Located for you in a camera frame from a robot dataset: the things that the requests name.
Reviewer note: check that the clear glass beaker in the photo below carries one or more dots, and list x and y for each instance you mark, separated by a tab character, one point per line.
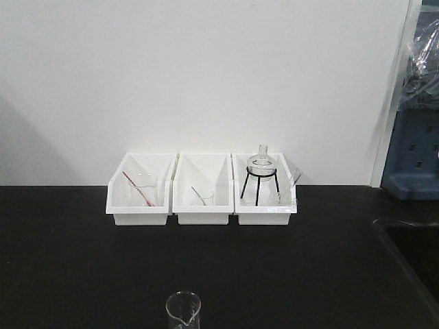
183	310

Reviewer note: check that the small beaker in middle bin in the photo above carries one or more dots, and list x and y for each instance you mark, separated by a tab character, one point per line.
208	195

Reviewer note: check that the large beaker in left bin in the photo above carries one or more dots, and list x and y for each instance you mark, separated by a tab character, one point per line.
148	183

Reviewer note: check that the middle white storage bin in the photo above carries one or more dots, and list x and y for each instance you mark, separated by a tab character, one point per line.
213	171

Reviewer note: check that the white storage bin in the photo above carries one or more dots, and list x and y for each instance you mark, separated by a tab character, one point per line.
264	214
213	171
118	191

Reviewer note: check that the right white storage bin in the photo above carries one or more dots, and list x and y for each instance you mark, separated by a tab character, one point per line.
264	214

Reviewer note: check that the left white storage bin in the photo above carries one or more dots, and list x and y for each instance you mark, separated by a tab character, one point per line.
118	191

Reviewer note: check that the blue perforated crate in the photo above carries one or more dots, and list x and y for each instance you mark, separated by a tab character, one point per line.
411	167

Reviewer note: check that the black lab sink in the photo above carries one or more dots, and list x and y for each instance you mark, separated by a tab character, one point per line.
416	245

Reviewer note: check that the clear plastic bag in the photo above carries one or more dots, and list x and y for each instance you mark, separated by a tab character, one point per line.
420	85

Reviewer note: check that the black wire tripod stand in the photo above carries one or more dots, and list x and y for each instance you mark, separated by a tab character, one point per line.
259	177

